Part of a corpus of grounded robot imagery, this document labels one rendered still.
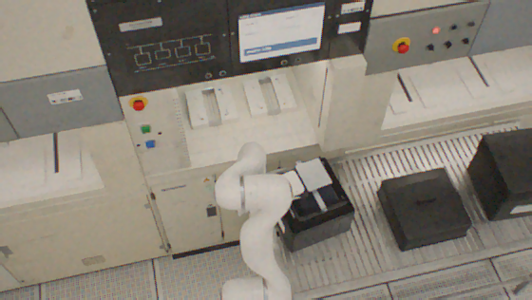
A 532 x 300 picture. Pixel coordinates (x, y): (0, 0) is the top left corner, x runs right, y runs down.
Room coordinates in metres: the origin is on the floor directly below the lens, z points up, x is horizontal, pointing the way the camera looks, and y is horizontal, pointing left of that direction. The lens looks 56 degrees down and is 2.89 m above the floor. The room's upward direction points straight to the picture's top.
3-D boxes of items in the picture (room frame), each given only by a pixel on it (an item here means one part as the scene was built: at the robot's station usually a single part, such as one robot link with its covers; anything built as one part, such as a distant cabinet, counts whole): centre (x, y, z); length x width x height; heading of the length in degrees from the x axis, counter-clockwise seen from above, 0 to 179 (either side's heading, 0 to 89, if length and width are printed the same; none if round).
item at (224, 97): (1.59, 0.24, 0.89); 0.22 x 0.21 x 0.04; 14
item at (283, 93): (1.65, -0.02, 0.89); 0.22 x 0.21 x 0.04; 14
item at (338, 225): (1.11, -0.18, 0.85); 0.28 x 0.28 x 0.17; 23
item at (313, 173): (1.10, -0.18, 0.93); 0.24 x 0.20 x 0.32; 23
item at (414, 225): (1.11, -0.67, 0.83); 0.29 x 0.29 x 0.13; 14
